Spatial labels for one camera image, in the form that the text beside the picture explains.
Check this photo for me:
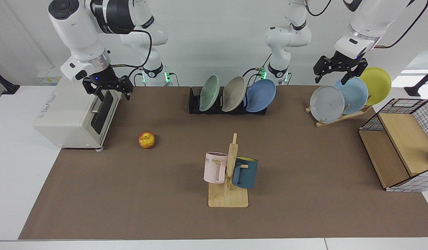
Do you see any red yellow apple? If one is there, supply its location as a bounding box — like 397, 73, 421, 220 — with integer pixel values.
138, 131, 156, 149

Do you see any light blue plate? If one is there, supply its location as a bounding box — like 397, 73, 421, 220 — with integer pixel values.
333, 76, 369, 115

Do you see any grey plate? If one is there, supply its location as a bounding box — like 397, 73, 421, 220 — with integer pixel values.
310, 85, 345, 124

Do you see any yellow plate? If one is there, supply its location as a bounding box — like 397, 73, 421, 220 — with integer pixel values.
355, 67, 392, 106

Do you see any wooden plate stand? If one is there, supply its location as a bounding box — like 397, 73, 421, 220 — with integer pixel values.
305, 104, 373, 128

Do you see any black dish rack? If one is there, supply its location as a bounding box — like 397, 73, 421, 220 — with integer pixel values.
188, 86, 268, 115

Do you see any pale green plate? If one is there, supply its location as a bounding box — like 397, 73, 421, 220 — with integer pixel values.
199, 75, 220, 112

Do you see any beige plate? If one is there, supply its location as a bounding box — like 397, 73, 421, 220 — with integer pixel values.
221, 76, 247, 112

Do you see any pale toaster oven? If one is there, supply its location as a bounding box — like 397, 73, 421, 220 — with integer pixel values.
33, 76, 123, 151

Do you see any white socket box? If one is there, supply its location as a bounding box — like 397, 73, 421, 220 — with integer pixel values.
37, 67, 68, 86

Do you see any black clamp stand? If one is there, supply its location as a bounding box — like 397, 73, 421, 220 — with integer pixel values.
0, 67, 20, 95
404, 67, 428, 97

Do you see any brown table cloth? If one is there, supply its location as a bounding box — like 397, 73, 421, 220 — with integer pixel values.
18, 86, 428, 240

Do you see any pink cup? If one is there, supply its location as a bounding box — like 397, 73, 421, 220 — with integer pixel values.
204, 152, 229, 184

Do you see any dark teal cup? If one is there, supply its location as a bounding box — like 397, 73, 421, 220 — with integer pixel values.
232, 157, 259, 190

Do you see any wooden cup stand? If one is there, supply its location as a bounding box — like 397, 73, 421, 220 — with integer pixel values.
208, 133, 249, 208

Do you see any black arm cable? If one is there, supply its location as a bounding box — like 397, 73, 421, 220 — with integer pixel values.
375, 0, 428, 49
110, 29, 153, 86

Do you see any wire basket with wooden floor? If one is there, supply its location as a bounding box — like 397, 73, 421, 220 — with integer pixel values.
358, 98, 428, 192

